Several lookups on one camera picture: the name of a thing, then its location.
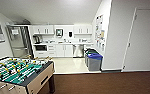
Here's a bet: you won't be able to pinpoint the white base cabinet with doors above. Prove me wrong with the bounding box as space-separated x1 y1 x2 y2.
33 43 75 58

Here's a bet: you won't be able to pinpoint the grey bin with green lid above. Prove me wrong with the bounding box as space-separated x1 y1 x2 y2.
84 49 99 66

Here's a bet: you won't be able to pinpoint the grey bin with blue lid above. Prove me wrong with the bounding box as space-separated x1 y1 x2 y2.
87 53 104 72

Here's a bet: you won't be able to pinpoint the black built-in microwave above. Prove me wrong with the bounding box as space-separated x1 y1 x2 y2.
34 44 49 53

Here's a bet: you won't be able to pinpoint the stainless steel refrigerator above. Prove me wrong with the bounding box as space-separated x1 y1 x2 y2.
6 25 34 59

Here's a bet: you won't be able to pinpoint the green foosball table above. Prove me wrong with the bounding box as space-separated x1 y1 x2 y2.
0 55 56 94

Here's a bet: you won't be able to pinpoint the white door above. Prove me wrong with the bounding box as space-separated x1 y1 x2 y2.
122 8 150 72

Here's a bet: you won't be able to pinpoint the white three-door wall cabinet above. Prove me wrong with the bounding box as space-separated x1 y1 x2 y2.
73 25 93 35

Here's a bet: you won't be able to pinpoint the paper posters on wall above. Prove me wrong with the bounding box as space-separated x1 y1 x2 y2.
94 14 106 53

